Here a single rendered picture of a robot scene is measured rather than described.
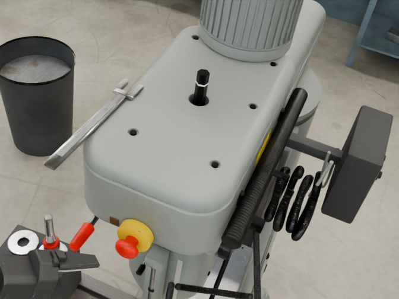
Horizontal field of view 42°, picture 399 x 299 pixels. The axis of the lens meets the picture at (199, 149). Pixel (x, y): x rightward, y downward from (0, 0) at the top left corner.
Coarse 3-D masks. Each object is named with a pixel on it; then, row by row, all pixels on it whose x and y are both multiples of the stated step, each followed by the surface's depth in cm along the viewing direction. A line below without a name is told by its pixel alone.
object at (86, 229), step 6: (84, 222) 92; (90, 222) 92; (84, 228) 91; (90, 228) 91; (78, 234) 90; (84, 234) 90; (90, 234) 91; (72, 240) 89; (78, 240) 89; (84, 240) 90; (72, 246) 88; (78, 246) 89
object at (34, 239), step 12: (24, 228) 163; (12, 240) 158; (24, 240) 160; (36, 240) 159; (60, 240) 161; (0, 252) 156; (12, 252) 155; (24, 252) 155; (60, 276) 152; (72, 276) 163; (60, 288) 156; (72, 288) 167
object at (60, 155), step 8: (120, 88) 90; (136, 88) 91; (120, 96) 89; (128, 96) 89; (136, 96) 90; (104, 104) 87; (112, 104) 87; (120, 104) 88; (96, 112) 85; (104, 112) 85; (112, 112) 86; (88, 120) 83; (96, 120) 84; (80, 128) 82; (88, 128) 82; (96, 128) 83; (72, 136) 80; (80, 136) 80; (64, 144) 79; (72, 144) 79; (80, 144) 80; (56, 152) 77; (64, 152) 78; (48, 160) 76; (56, 160) 76; (64, 160) 77
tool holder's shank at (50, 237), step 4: (44, 216) 144; (48, 216) 144; (44, 220) 144; (48, 220) 143; (52, 220) 145; (48, 224) 144; (52, 224) 146; (48, 228) 146; (52, 228) 147; (48, 232) 147; (52, 232) 148; (48, 236) 148; (52, 236) 149; (48, 240) 149; (52, 240) 150
